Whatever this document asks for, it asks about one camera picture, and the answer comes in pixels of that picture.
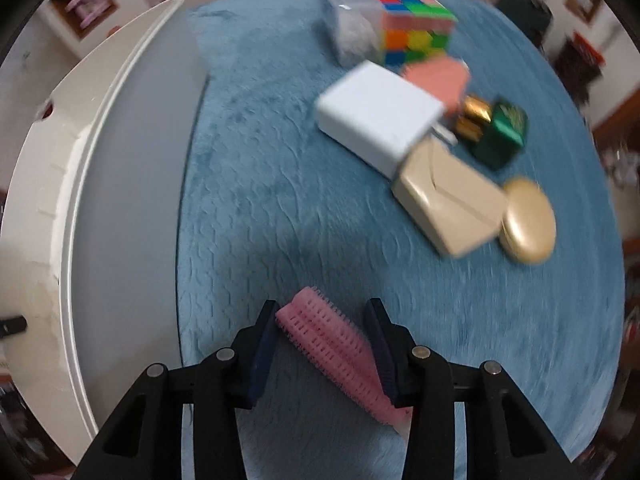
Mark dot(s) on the pink hair roller brush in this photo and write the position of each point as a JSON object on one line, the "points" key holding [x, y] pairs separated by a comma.
{"points": [[330, 340]]}

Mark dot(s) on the colourful puzzle cube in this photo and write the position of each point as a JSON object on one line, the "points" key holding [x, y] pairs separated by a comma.
{"points": [[415, 25]]}

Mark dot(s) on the white charger block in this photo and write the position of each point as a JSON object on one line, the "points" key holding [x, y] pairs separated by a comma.
{"points": [[380, 110]]}

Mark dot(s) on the round gold compact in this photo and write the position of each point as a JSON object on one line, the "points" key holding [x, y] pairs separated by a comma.
{"points": [[530, 220]]}

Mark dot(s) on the dark tall vase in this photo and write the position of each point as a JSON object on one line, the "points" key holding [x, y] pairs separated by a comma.
{"points": [[575, 75]]}

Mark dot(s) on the pink oval sponge case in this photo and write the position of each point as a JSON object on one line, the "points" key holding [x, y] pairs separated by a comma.
{"points": [[435, 80]]}

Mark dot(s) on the green bottle with gold cap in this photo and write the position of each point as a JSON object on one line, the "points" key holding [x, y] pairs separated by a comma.
{"points": [[502, 132]]}

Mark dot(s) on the dark green air fryer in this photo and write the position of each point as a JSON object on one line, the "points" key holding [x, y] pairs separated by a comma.
{"points": [[525, 10]]}

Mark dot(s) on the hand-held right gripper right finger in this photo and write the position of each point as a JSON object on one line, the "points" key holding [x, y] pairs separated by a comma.
{"points": [[382, 355]]}

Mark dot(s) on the clear plastic box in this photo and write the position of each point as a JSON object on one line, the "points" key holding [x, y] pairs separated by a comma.
{"points": [[350, 30]]}

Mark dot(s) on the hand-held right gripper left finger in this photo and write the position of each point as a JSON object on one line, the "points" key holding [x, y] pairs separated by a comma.
{"points": [[262, 355]]}

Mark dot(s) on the wooden wall niche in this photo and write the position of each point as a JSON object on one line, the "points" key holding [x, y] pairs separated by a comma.
{"points": [[585, 2], [62, 15]]}

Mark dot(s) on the black charger plug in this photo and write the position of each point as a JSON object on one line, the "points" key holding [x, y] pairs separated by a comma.
{"points": [[12, 326]]}

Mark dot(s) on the blue plush blanket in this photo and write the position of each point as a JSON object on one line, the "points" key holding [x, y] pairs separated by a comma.
{"points": [[325, 235]]}

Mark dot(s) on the white plastic storage box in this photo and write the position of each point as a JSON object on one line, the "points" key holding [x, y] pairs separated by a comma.
{"points": [[125, 210]]}

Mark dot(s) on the beige envelope-shaped case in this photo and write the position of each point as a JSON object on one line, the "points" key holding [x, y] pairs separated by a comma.
{"points": [[450, 205]]}

